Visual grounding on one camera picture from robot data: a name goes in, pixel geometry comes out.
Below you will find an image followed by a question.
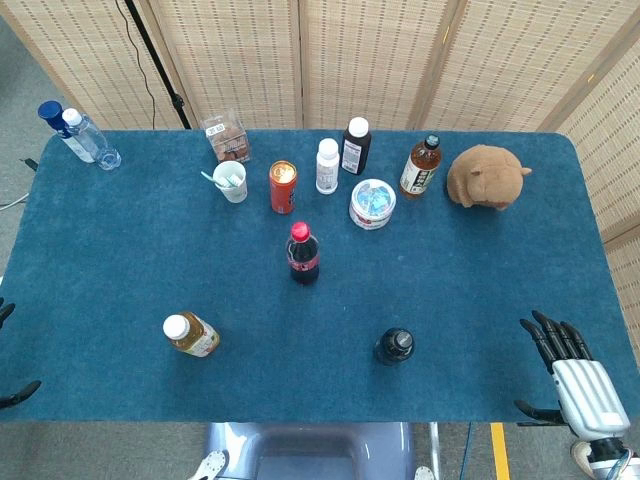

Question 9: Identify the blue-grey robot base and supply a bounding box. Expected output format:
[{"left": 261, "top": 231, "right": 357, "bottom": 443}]
[{"left": 206, "top": 422, "right": 416, "bottom": 480}]

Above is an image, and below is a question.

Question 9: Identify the bamboo folding screen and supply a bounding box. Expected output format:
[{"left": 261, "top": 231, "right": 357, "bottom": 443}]
[{"left": 0, "top": 0, "right": 640, "bottom": 351}]

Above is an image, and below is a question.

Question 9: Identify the green white toothbrush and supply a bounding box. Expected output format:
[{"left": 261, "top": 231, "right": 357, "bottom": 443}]
[{"left": 200, "top": 170, "right": 240, "bottom": 190}]

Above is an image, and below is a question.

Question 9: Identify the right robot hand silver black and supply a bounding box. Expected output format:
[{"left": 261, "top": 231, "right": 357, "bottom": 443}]
[{"left": 513, "top": 309, "right": 632, "bottom": 444}]

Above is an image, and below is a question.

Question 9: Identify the white pill bottle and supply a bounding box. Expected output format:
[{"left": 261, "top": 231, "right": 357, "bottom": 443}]
[{"left": 315, "top": 137, "right": 341, "bottom": 195}]

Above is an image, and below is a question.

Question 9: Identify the clear box of cookies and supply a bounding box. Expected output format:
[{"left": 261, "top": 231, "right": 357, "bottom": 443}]
[{"left": 200, "top": 108, "right": 253, "bottom": 164}]

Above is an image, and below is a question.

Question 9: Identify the brown capybara plush toy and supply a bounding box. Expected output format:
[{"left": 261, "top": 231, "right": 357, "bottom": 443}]
[{"left": 446, "top": 143, "right": 533, "bottom": 210}]

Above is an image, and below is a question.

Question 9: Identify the white paper cup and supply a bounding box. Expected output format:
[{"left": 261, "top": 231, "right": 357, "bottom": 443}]
[{"left": 212, "top": 160, "right": 249, "bottom": 204}]

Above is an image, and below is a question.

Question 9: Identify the yellow tea bottle white cap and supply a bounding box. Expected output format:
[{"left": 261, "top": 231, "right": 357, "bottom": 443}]
[{"left": 162, "top": 311, "right": 221, "bottom": 359}]

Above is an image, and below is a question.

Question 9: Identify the cola bottle red cap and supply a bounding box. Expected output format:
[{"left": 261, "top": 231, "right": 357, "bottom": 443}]
[{"left": 284, "top": 221, "right": 321, "bottom": 286}]

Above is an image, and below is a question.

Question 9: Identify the round white blue tin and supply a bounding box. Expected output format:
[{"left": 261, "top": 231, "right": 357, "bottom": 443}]
[{"left": 348, "top": 178, "right": 398, "bottom": 231}]

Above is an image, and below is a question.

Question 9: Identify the blue cable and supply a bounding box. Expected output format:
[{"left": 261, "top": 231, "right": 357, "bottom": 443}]
[{"left": 458, "top": 422, "right": 474, "bottom": 480}]

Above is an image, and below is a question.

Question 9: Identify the clear water bottle white cap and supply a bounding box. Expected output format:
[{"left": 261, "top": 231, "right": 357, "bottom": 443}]
[{"left": 61, "top": 107, "right": 123, "bottom": 172}]

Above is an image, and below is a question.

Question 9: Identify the yellow floor tape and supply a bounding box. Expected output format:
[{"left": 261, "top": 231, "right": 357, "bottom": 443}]
[{"left": 489, "top": 422, "right": 512, "bottom": 480}]

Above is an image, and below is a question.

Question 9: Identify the bottle with blue cap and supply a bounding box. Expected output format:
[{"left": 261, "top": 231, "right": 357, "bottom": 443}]
[{"left": 37, "top": 100, "right": 96, "bottom": 164}]

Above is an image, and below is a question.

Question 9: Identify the orange drink can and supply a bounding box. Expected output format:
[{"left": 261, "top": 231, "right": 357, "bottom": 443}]
[{"left": 268, "top": 159, "right": 299, "bottom": 215}]

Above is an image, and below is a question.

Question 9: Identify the brown tea bottle black cap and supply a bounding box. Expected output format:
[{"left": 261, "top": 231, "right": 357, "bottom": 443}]
[{"left": 398, "top": 133, "right": 444, "bottom": 200}]

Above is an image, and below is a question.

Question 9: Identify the black tripod stand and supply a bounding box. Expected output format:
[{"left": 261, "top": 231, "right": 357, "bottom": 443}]
[{"left": 123, "top": 0, "right": 194, "bottom": 130}]

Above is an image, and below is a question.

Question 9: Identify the blue table mat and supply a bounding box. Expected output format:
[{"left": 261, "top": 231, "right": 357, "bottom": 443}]
[{"left": 0, "top": 129, "right": 640, "bottom": 426}]

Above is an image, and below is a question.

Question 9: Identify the thin black hanging cable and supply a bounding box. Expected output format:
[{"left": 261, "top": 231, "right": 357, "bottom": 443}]
[{"left": 114, "top": 0, "right": 157, "bottom": 129}]

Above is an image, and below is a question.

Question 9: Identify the dark bottle white cap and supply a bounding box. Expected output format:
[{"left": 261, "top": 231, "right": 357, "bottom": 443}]
[{"left": 341, "top": 116, "right": 372, "bottom": 176}]

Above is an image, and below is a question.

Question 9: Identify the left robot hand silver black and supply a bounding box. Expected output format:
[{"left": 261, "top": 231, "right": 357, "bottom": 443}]
[{"left": 0, "top": 298, "right": 43, "bottom": 410}]

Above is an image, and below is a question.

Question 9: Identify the white table leg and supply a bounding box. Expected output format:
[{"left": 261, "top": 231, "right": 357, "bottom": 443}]
[{"left": 428, "top": 422, "right": 442, "bottom": 476}]

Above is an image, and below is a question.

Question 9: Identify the dark bottle with grey cap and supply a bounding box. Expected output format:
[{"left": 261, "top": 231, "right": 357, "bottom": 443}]
[{"left": 373, "top": 327, "right": 416, "bottom": 367}]

